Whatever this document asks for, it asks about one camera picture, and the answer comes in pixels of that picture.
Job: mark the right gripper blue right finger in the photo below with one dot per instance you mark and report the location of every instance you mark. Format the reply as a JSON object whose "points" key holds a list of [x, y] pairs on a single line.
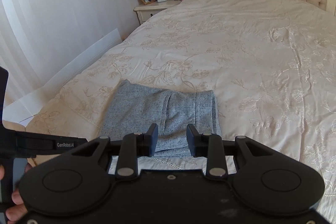
{"points": [[193, 140]]}

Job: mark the person left hand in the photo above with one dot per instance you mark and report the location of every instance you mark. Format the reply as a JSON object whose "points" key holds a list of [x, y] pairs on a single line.
{"points": [[16, 212]]}

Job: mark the cream embroidered bedspread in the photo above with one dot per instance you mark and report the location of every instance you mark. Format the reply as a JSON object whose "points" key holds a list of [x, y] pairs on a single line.
{"points": [[270, 64]]}

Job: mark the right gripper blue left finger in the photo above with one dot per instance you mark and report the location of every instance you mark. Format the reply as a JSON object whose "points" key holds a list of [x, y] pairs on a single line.
{"points": [[150, 140]]}

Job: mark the left white nightstand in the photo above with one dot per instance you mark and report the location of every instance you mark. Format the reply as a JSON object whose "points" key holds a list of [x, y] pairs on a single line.
{"points": [[145, 12]]}

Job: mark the grey speckled pants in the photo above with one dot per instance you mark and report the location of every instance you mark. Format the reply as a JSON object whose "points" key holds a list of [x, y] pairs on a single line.
{"points": [[135, 107]]}

